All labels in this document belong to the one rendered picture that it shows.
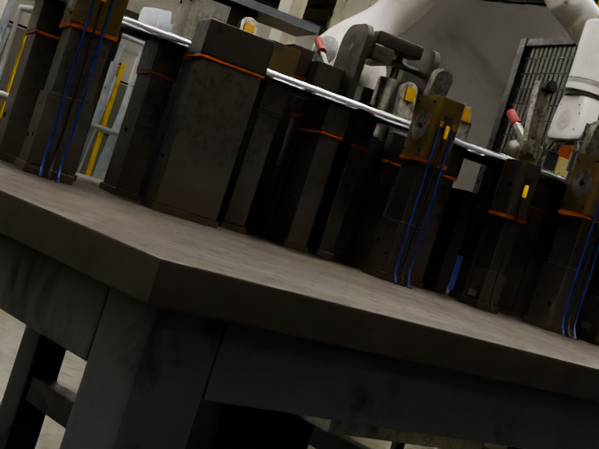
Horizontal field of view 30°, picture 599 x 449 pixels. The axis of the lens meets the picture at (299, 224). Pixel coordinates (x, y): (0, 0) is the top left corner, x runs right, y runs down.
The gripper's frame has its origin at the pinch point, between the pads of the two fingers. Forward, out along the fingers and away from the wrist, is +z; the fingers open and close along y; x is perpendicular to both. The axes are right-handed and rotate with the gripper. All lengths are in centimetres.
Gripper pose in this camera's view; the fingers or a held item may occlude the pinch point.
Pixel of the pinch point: (561, 166)
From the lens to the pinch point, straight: 243.1
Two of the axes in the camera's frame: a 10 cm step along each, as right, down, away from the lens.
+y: 3.6, 1.2, -9.2
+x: 8.8, 2.8, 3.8
